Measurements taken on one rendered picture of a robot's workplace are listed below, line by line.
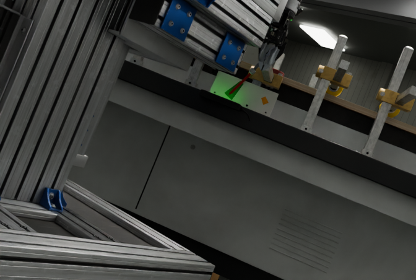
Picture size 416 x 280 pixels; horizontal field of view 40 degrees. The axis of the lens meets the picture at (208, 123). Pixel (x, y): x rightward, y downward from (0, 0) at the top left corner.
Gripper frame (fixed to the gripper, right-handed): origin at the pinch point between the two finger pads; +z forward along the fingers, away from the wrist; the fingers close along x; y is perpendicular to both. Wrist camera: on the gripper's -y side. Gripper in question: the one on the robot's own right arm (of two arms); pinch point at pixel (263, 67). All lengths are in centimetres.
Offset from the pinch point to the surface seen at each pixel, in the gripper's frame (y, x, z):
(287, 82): -52, 6, -6
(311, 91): -52, 17, -6
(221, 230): -55, 4, 64
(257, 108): -32.7, 0.3, 11.2
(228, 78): -32.7, -14.9, 4.1
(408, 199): -35, 67, 22
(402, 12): -638, 81, -242
